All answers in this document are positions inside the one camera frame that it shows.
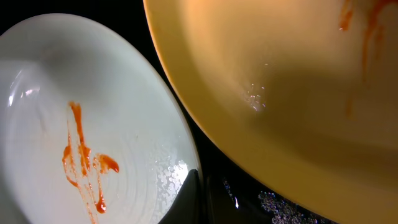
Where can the mint green plate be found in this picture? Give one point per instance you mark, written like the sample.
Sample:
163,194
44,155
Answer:
90,133

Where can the yellow plate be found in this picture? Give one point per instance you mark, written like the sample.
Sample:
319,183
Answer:
301,94

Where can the round black tray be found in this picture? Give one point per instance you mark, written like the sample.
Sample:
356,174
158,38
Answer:
228,195

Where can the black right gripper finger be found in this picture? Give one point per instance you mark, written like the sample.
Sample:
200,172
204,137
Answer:
186,208

